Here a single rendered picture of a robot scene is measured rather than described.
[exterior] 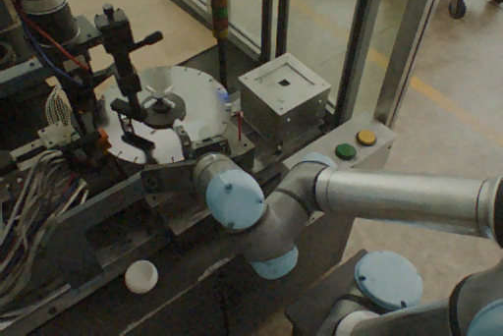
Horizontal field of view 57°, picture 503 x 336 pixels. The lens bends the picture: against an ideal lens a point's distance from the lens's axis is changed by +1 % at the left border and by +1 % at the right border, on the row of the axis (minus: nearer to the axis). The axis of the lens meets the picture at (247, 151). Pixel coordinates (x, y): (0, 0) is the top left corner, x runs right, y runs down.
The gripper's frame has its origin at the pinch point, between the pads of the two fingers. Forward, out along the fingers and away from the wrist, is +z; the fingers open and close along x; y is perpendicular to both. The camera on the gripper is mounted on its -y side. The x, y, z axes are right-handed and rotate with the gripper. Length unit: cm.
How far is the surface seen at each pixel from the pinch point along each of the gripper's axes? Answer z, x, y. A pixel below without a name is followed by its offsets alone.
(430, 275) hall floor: 44, -92, 87
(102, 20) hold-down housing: -2.5, 28.1, -7.5
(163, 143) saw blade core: 9.8, -0.1, -2.4
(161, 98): 14.3, 9.2, 0.3
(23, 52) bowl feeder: 77, 25, -33
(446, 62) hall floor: 132, -33, 175
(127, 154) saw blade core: 9.7, -0.1, -10.7
